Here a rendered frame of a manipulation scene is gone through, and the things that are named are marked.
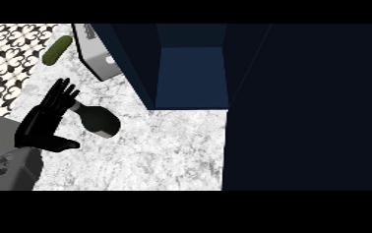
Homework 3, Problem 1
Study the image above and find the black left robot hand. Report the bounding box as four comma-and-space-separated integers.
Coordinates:
14, 77, 81, 153

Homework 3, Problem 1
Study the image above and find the dark green wine bottle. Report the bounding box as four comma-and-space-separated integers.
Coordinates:
70, 100, 123, 139

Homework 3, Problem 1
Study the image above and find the dark blue cabinet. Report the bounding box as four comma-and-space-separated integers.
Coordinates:
90, 23, 273, 111

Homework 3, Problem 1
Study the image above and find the green cucumber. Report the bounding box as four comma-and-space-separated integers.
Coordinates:
42, 34, 74, 66

